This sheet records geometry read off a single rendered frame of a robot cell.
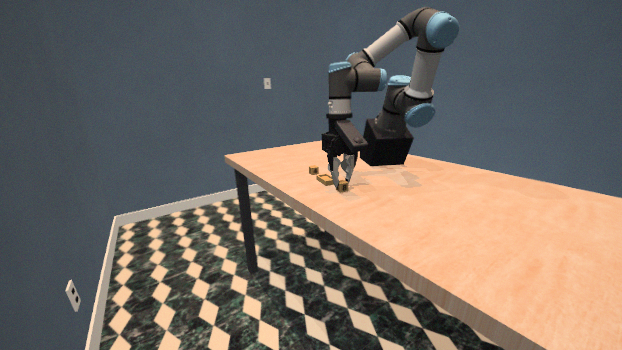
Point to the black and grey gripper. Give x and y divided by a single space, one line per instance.
334 146

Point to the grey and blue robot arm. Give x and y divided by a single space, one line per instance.
435 29

